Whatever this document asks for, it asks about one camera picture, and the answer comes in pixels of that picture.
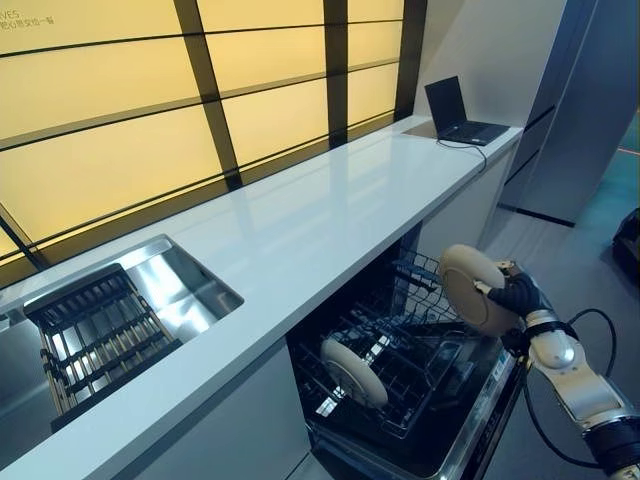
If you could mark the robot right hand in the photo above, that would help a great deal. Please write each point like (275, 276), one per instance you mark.
(522, 295)

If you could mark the cream round plate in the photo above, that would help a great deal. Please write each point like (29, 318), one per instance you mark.
(470, 290)
(355, 372)

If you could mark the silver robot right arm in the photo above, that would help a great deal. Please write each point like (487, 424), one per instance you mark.
(575, 380)

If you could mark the open built-in dishwasher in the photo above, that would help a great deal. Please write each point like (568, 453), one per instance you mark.
(450, 430)

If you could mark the white glossy cabinet door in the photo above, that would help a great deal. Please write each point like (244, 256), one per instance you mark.
(240, 425)
(465, 200)

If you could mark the dark floor equipment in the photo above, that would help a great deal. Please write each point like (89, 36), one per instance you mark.
(627, 245)

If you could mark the tall grey cabinet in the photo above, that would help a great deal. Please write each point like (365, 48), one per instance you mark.
(565, 125)

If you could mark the black laptop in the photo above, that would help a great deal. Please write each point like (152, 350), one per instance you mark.
(450, 107)

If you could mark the stainless steel sink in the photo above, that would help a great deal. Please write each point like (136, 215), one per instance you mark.
(185, 285)

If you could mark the black sink drying rack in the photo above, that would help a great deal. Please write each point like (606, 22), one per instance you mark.
(100, 330)

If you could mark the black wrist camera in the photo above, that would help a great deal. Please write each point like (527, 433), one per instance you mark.
(515, 342)

